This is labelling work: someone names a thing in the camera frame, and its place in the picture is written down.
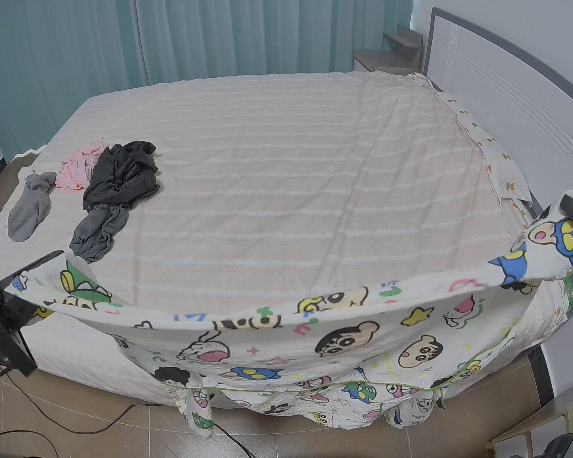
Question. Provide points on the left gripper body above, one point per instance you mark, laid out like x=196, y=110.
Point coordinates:
x=16, y=315

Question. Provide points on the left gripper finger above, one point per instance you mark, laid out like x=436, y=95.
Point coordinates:
x=28, y=270

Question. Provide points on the white printed pyjama top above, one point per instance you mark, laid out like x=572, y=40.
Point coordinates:
x=315, y=341

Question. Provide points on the bed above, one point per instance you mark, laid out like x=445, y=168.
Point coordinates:
x=277, y=170

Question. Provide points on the grey and white garment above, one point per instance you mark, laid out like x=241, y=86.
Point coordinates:
x=26, y=213

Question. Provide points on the dark grey garment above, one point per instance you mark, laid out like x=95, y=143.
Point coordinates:
x=98, y=234

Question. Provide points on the white printed pillow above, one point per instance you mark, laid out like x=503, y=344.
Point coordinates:
x=422, y=81
x=496, y=160

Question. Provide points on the pink garment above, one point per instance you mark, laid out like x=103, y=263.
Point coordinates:
x=74, y=170

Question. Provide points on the black garment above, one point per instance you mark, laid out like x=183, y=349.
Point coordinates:
x=122, y=174

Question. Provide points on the white wooden bedside table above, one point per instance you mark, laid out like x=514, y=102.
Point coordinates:
x=525, y=427

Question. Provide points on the grey bedside table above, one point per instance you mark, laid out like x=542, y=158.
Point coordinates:
x=386, y=57

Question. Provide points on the blue-green curtain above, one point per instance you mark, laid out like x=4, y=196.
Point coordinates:
x=172, y=22

